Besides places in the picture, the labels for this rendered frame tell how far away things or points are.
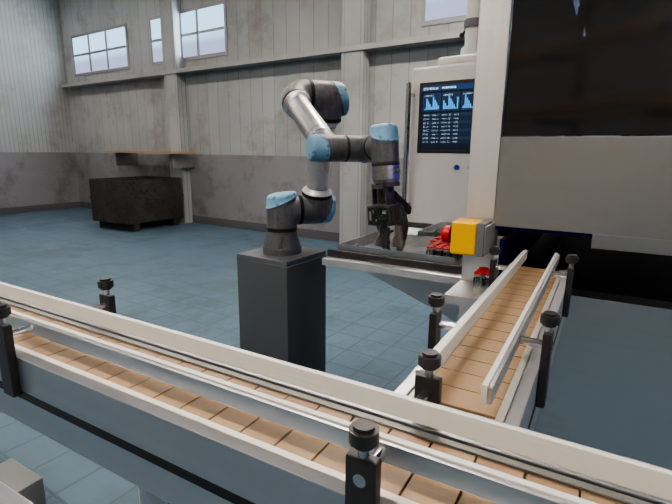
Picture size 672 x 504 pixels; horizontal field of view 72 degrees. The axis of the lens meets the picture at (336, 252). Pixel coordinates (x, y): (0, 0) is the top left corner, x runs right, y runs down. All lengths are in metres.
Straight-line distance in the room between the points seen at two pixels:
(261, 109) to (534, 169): 5.98
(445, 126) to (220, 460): 1.92
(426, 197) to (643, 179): 1.31
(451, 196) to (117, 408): 1.85
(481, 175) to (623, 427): 0.62
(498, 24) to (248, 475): 0.97
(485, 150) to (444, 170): 1.10
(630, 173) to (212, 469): 0.91
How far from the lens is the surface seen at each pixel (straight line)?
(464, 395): 0.52
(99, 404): 0.56
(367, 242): 1.50
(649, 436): 1.23
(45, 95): 10.68
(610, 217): 1.09
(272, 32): 6.87
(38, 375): 0.65
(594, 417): 1.22
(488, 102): 1.11
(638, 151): 1.08
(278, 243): 1.76
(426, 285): 1.29
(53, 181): 10.63
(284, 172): 6.58
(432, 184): 2.23
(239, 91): 7.18
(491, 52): 1.13
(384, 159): 1.26
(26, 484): 1.17
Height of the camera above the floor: 1.18
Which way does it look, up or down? 12 degrees down
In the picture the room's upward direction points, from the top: straight up
